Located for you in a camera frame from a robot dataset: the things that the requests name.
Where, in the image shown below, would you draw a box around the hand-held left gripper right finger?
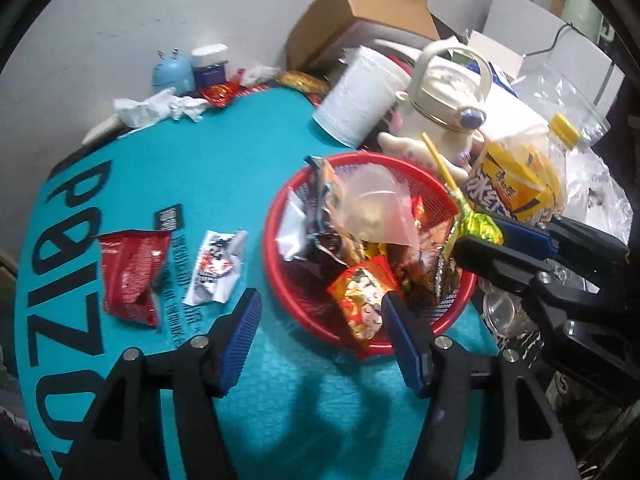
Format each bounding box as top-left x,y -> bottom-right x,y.
382,293 -> 571,480

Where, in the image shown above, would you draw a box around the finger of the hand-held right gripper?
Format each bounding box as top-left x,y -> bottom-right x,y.
487,212 -> 631,281
452,236 -> 551,296

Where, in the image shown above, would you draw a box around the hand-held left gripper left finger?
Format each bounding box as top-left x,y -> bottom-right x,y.
60,288 -> 263,480

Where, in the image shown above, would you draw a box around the green gold lollipop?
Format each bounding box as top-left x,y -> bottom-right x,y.
421,132 -> 503,247

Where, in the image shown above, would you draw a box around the red gold cartoon snack packet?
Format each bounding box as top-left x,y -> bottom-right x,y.
326,255 -> 401,361

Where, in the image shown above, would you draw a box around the red mesh basket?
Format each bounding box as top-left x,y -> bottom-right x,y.
262,151 -> 478,356

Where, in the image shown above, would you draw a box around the dark red snack packet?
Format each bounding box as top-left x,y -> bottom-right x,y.
97,229 -> 172,330

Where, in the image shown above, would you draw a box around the clear plastic snack bag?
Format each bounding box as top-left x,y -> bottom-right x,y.
330,165 -> 426,248

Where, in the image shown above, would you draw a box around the clear glass jar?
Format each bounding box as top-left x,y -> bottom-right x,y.
482,280 -> 541,341

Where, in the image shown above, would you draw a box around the yellow label drink bottle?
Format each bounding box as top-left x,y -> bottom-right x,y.
465,112 -> 583,223

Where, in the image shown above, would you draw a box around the dark brown snack packet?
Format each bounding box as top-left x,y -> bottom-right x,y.
390,230 -> 461,306

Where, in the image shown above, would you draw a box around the small red snack packet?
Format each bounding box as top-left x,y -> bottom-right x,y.
410,195 -> 456,246

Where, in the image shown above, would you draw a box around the white black snack packet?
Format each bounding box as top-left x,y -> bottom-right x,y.
182,229 -> 249,306

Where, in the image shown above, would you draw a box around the black silver snack packet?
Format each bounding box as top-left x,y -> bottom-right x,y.
276,187 -> 366,266

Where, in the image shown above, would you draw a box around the white plush toy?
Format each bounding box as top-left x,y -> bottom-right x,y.
377,130 -> 481,172

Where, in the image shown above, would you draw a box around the clear plastic bags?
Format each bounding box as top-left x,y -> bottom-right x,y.
515,60 -> 636,231

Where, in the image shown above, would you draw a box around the orange black snack packet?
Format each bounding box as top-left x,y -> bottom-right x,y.
306,156 -> 346,211

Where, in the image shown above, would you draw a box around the large white box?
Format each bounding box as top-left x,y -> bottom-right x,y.
467,0 -> 616,111

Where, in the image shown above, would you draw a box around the white paper tub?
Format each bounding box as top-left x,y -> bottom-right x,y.
312,45 -> 413,148

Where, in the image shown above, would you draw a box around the crumpled white tissue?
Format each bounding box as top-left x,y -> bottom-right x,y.
114,87 -> 208,128

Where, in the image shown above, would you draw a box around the red gold candy wrapper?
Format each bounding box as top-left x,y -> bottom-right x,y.
197,71 -> 246,107

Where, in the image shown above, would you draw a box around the flat white box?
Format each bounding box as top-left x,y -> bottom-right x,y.
82,115 -> 121,143

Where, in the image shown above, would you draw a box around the crumpled clear wrapper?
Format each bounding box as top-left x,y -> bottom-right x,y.
240,62 -> 282,87

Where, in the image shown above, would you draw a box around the brown cardboard box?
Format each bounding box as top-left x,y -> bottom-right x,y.
286,0 -> 441,73

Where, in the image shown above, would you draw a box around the blue figurine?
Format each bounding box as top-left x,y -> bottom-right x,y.
151,49 -> 193,93

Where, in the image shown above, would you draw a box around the white lidded purple jar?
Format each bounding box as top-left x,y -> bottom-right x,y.
191,43 -> 232,90

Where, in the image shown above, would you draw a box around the cream kettle with handle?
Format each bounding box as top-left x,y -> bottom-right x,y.
395,40 -> 493,146

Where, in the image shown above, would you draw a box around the grey cable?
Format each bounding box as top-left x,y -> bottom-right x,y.
522,24 -> 576,58

